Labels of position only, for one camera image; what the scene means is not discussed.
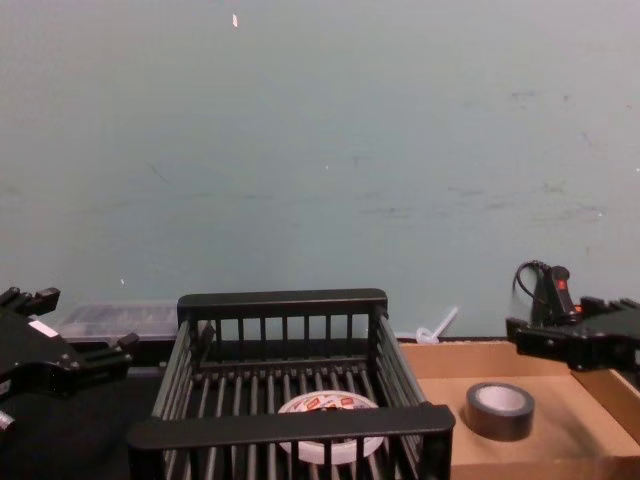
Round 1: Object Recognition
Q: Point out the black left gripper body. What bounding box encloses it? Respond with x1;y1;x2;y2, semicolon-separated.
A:
0;314;81;406

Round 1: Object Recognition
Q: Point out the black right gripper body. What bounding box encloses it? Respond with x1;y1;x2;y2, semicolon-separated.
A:
569;319;640;374

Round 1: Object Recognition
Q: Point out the clear plastic case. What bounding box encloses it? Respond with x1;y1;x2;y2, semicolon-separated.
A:
58;299;180;344

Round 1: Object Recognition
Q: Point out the roll of silver tape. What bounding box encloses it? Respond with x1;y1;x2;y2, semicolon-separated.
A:
464;382;536;442

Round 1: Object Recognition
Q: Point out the small white three-armed plastic piece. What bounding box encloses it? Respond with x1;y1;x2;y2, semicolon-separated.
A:
417;305;459;346

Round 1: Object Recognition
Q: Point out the shallow brown cardboard tray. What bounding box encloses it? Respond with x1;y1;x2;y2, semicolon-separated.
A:
397;339;640;480

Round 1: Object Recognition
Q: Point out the black rack with steel bars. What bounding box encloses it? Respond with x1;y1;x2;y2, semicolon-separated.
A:
125;287;457;480

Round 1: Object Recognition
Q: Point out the roll of white tape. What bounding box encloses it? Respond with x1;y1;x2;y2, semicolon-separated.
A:
276;391;386;464

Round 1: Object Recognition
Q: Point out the black corded tool red switch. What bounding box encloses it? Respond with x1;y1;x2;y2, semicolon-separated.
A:
514;260;584;326

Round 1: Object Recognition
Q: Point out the pale grey-green wall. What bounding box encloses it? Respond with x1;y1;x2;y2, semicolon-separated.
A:
0;0;640;346

